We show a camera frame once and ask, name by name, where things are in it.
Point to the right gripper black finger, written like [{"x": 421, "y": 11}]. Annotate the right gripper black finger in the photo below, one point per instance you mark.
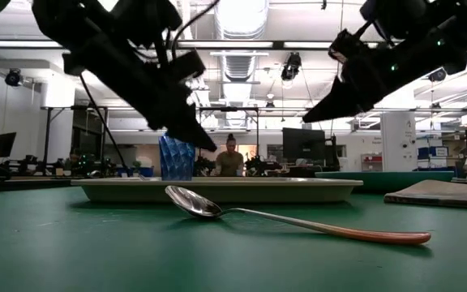
[{"x": 347, "y": 101}]

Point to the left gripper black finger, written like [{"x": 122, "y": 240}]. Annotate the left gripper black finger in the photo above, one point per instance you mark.
[{"x": 181, "y": 121}]

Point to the blue faceted cup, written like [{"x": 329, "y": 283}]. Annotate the blue faceted cup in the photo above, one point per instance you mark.
[{"x": 174, "y": 162}]

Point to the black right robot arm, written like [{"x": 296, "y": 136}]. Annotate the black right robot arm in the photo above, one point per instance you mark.
[{"x": 460, "y": 24}]

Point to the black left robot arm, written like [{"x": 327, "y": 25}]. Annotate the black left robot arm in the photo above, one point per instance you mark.
[{"x": 75, "y": 16}]

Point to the beige plastic tray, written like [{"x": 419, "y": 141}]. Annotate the beige plastic tray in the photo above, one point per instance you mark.
[{"x": 258, "y": 194}]

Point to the black monitor on stand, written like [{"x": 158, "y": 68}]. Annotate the black monitor on stand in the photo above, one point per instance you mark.
[{"x": 303, "y": 144}]

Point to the white pillar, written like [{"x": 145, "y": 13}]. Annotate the white pillar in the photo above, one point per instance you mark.
[{"x": 397, "y": 138}]

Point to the person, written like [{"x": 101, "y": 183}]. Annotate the person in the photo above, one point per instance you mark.
[{"x": 229, "y": 162}]

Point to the blue storage bins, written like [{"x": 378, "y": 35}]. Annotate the blue storage bins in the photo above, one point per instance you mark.
[{"x": 425, "y": 152}]

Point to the Acadia picture board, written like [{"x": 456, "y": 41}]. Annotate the Acadia picture board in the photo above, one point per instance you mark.
[{"x": 440, "y": 192}]

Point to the black tilted monitor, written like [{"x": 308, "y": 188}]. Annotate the black tilted monitor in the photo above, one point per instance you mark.
[{"x": 4, "y": 144}]

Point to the green table mat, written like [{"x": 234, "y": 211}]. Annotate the green table mat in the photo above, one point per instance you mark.
[{"x": 95, "y": 251}]

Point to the black ceiling-hung camera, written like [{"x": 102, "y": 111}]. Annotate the black ceiling-hung camera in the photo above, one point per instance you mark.
[
  {"x": 14, "y": 78},
  {"x": 291, "y": 67},
  {"x": 437, "y": 75}
]

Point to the silver ceiling air duct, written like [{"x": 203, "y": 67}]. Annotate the silver ceiling air duct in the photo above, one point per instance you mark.
[{"x": 239, "y": 61}]

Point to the black metal frame stand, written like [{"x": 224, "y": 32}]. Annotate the black metal frame stand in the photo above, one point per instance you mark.
[{"x": 48, "y": 138}]

